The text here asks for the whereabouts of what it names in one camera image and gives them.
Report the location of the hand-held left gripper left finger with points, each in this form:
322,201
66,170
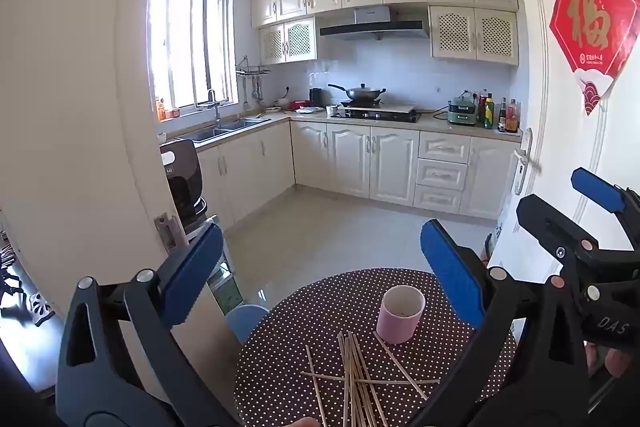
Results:
192,277

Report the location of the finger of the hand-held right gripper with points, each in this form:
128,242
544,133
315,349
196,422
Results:
550,222
595,191

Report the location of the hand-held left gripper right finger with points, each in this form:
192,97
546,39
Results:
452,277

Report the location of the pink ceramic cup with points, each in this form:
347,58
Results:
397,322

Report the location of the bunch of wooden chopsticks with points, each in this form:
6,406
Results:
350,367

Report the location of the hanging kitchen utensils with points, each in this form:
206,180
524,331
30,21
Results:
255,92

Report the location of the person's right hand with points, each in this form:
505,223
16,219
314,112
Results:
614,361

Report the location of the green mat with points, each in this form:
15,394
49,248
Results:
231,294

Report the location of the dark flat object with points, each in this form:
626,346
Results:
487,247

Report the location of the metal door strike plate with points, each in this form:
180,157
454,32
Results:
169,234

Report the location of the white panel door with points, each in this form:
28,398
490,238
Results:
560,157

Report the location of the light blue stool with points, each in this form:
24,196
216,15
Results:
247,322

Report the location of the cream cabinet drawer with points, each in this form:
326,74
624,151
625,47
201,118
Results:
442,175
438,200
444,148

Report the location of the dark brown kitchen appliance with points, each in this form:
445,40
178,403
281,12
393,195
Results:
182,177

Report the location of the orange oil bottle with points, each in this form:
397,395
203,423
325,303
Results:
512,119

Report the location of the dark sauce bottle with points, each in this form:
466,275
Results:
502,117

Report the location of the green yellow-label bottle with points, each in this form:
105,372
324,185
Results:
489,114

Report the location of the red-capped bottle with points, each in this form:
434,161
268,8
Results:
482,107

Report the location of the green multi cooker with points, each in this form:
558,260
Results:
461,112

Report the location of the steel kitchen sink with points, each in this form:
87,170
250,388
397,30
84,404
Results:
220,129

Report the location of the cream lower kitchen cabinets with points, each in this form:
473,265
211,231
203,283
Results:
350,162

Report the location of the orange windowsill bottle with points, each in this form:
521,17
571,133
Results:
160,111

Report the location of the chrome faucet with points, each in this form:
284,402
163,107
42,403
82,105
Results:
216,107

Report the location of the red diamond door decoration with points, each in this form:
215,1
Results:
590,17

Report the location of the black gas stove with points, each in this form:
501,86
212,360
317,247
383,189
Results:
375,117

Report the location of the cream lattice door cabinet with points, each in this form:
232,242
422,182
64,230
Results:
472,34
287,42

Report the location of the red food container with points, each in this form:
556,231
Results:
299,105

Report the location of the steel wok with lid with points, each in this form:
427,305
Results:
362,94

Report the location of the white mug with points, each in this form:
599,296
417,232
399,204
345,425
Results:
332,110

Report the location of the black electric kettle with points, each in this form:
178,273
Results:
315,97

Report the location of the barred kitchen window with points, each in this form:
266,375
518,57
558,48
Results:
192,42

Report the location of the black range hood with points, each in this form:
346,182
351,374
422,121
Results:
375,29

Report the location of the metal wall rack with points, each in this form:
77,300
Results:
252,69

